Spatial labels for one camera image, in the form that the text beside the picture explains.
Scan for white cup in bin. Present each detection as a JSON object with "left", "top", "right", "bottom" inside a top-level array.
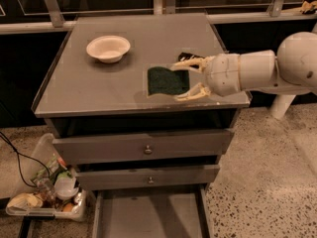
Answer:
[{"left": 54, "top": 178, "right": 79, "bottom": 200}]

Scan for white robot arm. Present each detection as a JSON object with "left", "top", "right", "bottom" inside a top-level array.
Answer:
[{"left": 170, "top": 31, "right": 317, "bottom": 119}]

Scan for green yellow sponge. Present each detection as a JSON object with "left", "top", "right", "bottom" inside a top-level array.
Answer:
[{"left": 147, "top": 66, "right": 190, "bottom": 96}]

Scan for yellow item on railing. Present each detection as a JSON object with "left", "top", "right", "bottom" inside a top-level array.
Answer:
[{"left": 300, "top": 1, "right": 317, "bottom": 14}]

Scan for grey top drawer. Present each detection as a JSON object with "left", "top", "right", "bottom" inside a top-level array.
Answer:
[{"left": 53, "top": 130, "right": 233, "bottom": 165}]

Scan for clear plastic bin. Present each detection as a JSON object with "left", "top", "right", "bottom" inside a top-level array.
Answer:
[{"left": 6, "top": 133, "right": 86, "bottom": 221}]

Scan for grey bottom drawer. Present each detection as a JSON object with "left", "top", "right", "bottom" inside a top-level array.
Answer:
[{"left": 92, "top": 184, "right": 214, "bottom": 238}]

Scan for grey middle drawer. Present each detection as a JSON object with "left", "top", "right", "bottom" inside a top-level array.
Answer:
[{"left": 76, "top": 165, "right": 220, "bottom": 190}]

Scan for grey drawer cabinet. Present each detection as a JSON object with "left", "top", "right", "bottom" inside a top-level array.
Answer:
[{"left": 31, "top": 13, "right": 254, "bottom": 196}]

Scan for metal railing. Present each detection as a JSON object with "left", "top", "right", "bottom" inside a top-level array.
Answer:
[{"left": 1, "top": 0, "right": 316, "bottom": 35}]

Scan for grey drawer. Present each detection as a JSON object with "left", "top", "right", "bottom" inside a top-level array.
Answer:
[
  {"left": 76, "top": 165, "right": 220, "bottom": 190},
  {"left": 53, "top": 130, "right": 233, "bottom": 165},
  {"left": 92, "top": 184, "right": 214, "bottom": 238}
]

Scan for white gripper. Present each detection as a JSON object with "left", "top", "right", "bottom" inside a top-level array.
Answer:
[{"left": 169, "top": 54, "right": 241, "bottom": 101}]

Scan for black cable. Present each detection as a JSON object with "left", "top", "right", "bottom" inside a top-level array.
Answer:
[{"left": 0, "top": 130, "right": 52, "bottom": 188}]

